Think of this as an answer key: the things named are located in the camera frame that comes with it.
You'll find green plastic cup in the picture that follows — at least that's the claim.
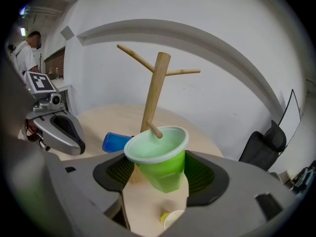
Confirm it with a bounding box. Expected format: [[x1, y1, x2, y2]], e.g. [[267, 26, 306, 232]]
[[123, 125, 190, 194]]

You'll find whiteboard on black stand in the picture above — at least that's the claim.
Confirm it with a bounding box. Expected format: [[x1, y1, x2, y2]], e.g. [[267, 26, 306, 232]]
[[277, 89, 302, 148]]

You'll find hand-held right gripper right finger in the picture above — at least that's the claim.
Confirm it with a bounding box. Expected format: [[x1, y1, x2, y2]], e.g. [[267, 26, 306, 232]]
[[158, 150, 301, 237]]

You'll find black mesh office chair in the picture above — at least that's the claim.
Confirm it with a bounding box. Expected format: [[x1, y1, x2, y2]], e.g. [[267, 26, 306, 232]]
[[238, 119, 287, 172]]

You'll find grey wall plate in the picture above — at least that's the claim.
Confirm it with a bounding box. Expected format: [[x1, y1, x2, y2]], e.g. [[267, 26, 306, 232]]
[[60, 25, 76, 41]]

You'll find blue plastic cup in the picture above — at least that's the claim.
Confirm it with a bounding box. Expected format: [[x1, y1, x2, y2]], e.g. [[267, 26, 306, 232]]
[[102, 131, 135, 154]]

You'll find yellow plastic cup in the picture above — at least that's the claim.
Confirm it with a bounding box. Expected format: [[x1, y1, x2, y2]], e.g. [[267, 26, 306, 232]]
[[159, 209, 186, 231]]

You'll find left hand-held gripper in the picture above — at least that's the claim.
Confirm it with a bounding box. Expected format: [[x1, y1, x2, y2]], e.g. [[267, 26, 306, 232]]
[[21, 72, 86, 156]]

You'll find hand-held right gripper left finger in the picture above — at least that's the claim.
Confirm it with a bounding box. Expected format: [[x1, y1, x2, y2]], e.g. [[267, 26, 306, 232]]
[[53, 153, 135, 237]]

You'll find wooden cup tree stand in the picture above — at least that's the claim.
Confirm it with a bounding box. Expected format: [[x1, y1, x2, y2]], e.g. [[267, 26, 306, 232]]
[[116, 43, 201, 185]]

